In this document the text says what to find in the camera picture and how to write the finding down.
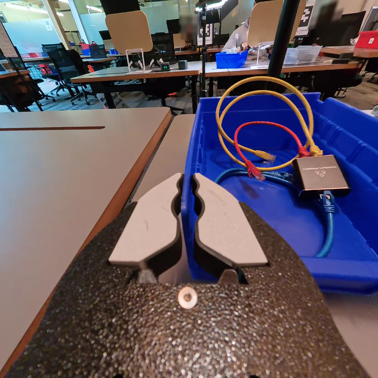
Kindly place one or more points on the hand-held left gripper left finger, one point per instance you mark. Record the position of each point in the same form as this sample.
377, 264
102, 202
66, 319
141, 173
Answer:
147, 227

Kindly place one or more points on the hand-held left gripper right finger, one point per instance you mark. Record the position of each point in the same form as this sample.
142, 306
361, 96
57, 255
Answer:
227, 233

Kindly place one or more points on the black network splitter box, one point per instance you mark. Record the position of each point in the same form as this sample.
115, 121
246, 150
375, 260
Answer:
322, 174

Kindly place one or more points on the grey desk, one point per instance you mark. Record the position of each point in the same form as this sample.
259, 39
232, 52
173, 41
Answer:
59, 192
171, 147

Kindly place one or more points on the far work table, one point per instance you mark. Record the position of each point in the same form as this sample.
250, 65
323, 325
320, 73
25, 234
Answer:
103, 75
324, 65
333, 50

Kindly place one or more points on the small black digital timer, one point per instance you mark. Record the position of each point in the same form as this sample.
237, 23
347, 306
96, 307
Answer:
165, 66

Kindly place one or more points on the small grey speaker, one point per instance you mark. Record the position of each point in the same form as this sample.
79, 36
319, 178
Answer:
183, 64

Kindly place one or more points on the clear acrylic stand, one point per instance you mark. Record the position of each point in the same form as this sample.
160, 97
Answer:
135, 60

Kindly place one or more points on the small blue plastic bin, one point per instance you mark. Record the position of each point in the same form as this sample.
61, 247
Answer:
231, 59

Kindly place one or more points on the thin black tripod stand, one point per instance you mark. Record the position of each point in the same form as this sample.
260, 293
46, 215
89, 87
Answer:
203, 59

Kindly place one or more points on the black office chair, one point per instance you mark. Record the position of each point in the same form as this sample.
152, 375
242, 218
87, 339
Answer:
59, 62

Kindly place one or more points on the clear plastic container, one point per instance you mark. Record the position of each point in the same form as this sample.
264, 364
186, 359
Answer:
304, 54

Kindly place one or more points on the tan divider board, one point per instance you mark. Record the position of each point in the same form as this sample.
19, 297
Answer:
262, 20
130, 29

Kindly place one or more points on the black pole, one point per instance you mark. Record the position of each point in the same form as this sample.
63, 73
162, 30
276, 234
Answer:
282, 38

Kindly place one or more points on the black white tag board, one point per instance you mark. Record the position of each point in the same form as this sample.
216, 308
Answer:
305, 16

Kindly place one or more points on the red plastic bin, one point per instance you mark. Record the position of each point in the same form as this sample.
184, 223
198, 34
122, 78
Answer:
367, 40

